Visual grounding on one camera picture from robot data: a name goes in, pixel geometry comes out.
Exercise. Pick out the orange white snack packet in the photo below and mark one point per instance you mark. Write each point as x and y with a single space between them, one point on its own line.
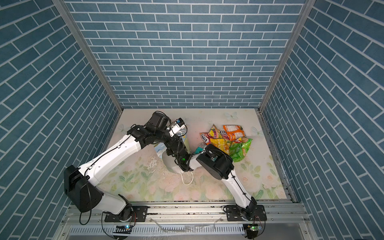
234 132

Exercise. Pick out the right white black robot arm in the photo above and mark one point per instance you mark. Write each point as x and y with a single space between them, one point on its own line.
220 166

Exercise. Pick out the pink yellow Fox's candy bag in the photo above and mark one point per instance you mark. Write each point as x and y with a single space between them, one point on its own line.
213 133

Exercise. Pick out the pastel printed paper bag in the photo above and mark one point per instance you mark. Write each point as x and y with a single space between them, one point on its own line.
169 161

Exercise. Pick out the orange Fox's fruits candy bag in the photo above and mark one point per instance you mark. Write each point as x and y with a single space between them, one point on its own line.
226 135

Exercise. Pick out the teal candy bag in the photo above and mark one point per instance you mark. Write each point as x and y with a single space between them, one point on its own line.
200 148

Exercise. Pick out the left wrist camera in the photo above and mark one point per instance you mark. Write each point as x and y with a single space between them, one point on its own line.
178 127

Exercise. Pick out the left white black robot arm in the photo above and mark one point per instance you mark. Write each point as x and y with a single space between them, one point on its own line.
81 182

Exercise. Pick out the black mounting plate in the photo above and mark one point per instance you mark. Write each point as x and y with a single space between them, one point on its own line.
253 213
128 215

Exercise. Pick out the white slotted cable duct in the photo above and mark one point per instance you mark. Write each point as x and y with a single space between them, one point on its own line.
153 230

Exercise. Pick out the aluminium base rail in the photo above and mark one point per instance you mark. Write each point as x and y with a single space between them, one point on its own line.
285 221

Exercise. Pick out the yellow corn snack packet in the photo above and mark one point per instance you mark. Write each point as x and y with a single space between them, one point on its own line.
222 144

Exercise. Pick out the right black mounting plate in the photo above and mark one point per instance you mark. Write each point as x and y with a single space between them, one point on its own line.
253 213

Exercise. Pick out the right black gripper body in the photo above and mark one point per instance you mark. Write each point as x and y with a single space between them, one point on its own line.
171 151

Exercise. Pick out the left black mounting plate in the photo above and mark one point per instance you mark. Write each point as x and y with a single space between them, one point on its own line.
128 215

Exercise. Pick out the green snack packet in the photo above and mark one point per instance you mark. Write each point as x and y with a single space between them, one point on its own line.
238 151

